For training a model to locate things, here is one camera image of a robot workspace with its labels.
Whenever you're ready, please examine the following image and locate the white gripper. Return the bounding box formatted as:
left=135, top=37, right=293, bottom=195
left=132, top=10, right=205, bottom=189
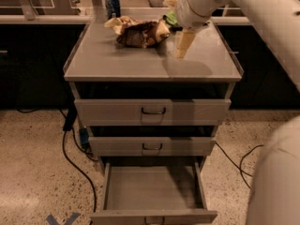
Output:
left=163, top=0, right=216, bottom=58

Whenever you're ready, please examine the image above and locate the brown chip bag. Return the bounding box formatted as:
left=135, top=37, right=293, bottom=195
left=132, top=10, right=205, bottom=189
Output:
left=104, top=16, right=171, bottom=49

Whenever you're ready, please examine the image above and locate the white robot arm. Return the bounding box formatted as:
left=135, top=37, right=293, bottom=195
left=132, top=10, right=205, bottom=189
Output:
left=164, top=0, right=300, bottom=225

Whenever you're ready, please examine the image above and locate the green chip bag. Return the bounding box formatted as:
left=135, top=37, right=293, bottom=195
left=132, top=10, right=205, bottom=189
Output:
left=163, top=11, right=178, bottom=27

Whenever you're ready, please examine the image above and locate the grey drawer cabinet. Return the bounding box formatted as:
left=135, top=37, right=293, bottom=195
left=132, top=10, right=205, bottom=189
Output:
left=65, top=22, right=242, bottom=167

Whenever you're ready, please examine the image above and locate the grey top drawer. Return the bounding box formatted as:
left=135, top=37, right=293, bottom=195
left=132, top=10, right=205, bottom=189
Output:
left=75, top=99, right=231, bottom=126

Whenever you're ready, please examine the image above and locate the grey drawer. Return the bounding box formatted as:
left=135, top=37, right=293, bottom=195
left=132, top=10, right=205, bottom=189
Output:
left=91, top=158, right=218, bottom=225
left=75, top=99, right=231, bottom=126
left=89, top=137, right=216, bottom=157

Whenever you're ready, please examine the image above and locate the grey middle drawer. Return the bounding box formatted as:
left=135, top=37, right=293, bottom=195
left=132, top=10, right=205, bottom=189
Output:
left=89, top=137, right=216, bottom=157

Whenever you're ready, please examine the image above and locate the grey bottom drawer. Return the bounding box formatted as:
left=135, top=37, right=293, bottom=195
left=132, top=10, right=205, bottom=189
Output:
left=91, top=158, right=218, bottom=225

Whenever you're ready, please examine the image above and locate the blue soda can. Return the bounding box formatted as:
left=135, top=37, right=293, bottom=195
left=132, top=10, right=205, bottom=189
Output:
left=105, top=0, right=121, bottom=19

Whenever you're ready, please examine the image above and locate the black power plug block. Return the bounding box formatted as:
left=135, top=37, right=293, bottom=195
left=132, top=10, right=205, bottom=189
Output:
left=63, top=106, right=78, bottom=131

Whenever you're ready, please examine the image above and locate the blue box on floor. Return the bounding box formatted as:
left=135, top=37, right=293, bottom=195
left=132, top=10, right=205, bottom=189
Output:
left=79, top=128, right=89, bottom=148

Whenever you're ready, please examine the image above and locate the black floor cable left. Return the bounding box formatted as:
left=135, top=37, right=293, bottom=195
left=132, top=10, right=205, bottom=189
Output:
left=61, top=108, right=98, bottom=214

